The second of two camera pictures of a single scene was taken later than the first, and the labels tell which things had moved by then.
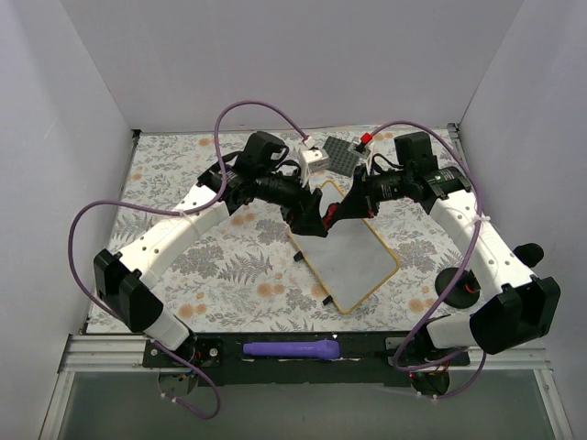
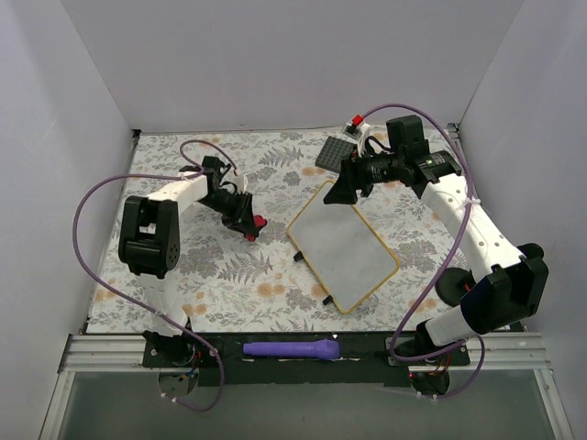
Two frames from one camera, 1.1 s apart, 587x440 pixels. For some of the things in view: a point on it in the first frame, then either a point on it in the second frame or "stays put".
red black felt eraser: [330, 215] to [260, 222]
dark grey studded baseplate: [341, 159] stays put
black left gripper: [305, 201] to [244, 211]
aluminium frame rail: [107, 353] stays put
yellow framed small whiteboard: [353, 261] stays put
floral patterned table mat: [250, 279] stays put
